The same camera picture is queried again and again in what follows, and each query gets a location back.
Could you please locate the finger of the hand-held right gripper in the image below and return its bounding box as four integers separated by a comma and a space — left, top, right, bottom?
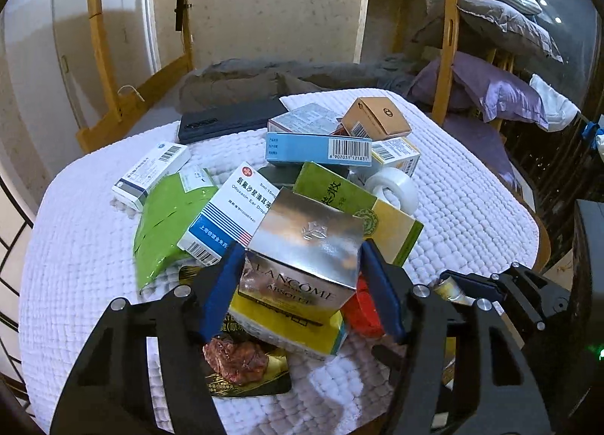
440, 269, 509, 320

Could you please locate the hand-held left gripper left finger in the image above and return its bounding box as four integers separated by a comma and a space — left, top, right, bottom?
57, 241, 247, 435

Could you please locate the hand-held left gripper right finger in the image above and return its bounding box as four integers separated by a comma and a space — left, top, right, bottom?
360, 238, 554, 435

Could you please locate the small gold tube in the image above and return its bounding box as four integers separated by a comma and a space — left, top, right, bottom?
433, 275, 465, 304

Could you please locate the red bottle cap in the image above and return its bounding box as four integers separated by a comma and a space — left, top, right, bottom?
341, 275, 385, 339

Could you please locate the green yellow box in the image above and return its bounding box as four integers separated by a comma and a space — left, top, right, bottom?
293, 161, 424, 268

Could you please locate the black beef snack packet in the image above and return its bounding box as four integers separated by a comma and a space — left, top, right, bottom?
179, 265, 292, 398

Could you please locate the silver cosmetics box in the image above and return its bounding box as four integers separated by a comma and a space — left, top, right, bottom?
238, 187, 366, 325

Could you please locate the white blue striped medicine box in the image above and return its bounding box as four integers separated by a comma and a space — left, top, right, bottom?
178, 161, 270, 268

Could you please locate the green plastic packet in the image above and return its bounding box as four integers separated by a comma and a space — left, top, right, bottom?
133, 168, 220, 294

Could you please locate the yellow white box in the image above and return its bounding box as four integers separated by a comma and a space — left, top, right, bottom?
226, 294, 350, 360

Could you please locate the clear tape roll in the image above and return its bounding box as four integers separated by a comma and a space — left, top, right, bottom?
365, 167, 419, 215

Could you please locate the white quilted mat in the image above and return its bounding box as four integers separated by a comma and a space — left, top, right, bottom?
19, 88, 541, 435

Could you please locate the white yellow carton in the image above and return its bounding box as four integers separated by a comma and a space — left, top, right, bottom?
370, 137, 422, 177

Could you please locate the small white blue medicine box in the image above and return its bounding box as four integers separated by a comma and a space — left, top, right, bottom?
112, 143, 191, 212

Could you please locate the light blue barcode box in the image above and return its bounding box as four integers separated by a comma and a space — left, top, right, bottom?
265, 132, 373, 167

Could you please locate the black flat case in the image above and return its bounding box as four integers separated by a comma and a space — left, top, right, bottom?
178, 98, 290, 146

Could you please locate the brown cardboard box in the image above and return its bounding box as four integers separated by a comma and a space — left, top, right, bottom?
341, 98, 412, 141

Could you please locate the white pink carton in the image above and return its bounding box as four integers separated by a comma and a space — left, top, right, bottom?
268, 103, 343, 136

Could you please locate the white cloth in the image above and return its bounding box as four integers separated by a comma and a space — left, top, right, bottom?
528, 74, 581, 131

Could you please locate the purple pillow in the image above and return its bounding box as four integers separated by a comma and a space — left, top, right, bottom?
408, 51, 550, 129

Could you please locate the grey blanket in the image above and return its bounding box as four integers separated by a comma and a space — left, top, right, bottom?
179, 55, 425, 112

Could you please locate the black white lattice panel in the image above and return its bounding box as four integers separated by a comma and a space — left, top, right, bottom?
0, 175, 39, 398

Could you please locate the grey pillow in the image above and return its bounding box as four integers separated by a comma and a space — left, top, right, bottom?
455, 0, 564, 63

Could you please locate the wooden bunk bed frame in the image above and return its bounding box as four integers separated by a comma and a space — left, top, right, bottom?
75, 0, 461, 153

